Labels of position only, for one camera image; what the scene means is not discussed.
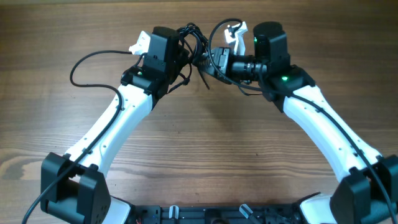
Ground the black cable bundle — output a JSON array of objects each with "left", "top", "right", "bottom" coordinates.
[{"left": 167, "top": 22, "right": 211, "bottom": 94}]

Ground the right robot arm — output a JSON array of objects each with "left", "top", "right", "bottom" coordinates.
[{"left": 193, "top": 19, "right": 397, "bottom": 223}]

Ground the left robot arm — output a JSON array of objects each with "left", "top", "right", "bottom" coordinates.
[{"left": 36, "top": 26, "right": 192, "bottom": 223}]

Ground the black right camera cable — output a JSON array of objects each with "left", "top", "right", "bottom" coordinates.
[{"left": 207, "top": 17, "right": 398, "bottom": 224}]

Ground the black camera cable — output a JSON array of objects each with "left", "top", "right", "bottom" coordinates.
[
  {"left": 21, "top": 49, "right": 147, "bottom": 224},
  {"left": 207, "top": 17, "right": 398, "bottom": 224}
]

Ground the black left camera cable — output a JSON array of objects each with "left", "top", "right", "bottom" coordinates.
[{"left": 21, "top": 49, "right": 147, "bottom": 224}]

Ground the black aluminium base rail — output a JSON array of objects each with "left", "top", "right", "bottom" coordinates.
[{"left": 126, "top": 203, "right": 307, "bottom": 224}]

